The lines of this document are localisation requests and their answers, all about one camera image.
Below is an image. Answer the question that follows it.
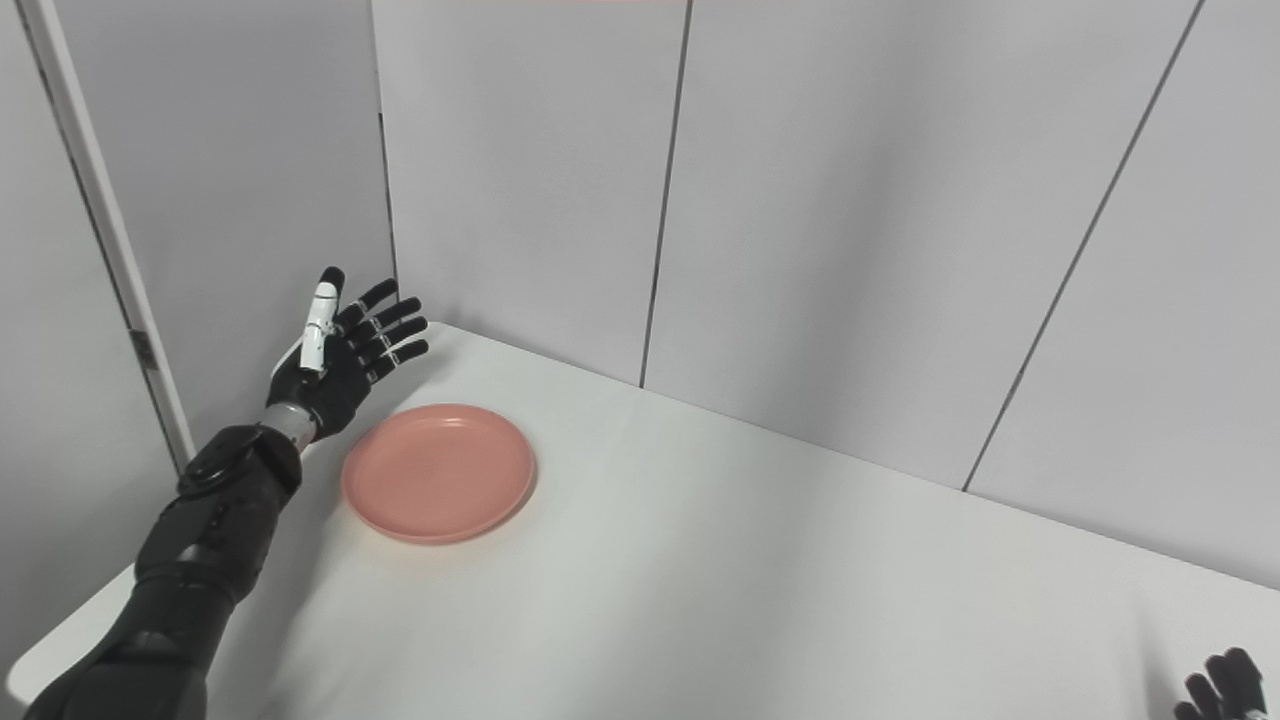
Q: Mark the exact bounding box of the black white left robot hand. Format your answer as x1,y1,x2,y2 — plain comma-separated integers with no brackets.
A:
265,266,431,441

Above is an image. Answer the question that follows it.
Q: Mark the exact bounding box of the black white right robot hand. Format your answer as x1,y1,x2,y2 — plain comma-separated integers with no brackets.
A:
1173,647,1271,720

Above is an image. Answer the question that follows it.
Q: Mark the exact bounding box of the pink round plate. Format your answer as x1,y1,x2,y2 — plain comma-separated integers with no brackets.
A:
340,403,538,546

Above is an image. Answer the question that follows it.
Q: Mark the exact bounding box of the white partition post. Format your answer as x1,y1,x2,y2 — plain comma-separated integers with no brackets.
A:
15,0,197,473

